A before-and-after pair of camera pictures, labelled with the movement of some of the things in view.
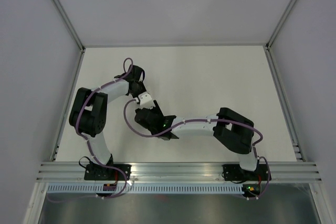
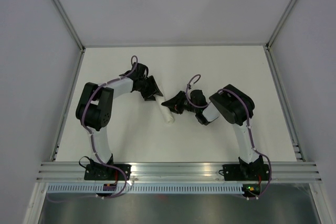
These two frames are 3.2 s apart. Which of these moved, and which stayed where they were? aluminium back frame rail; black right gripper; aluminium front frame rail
Moved: black right gripper
Stayed: aluminium front frame rail; aluminium back frame rail
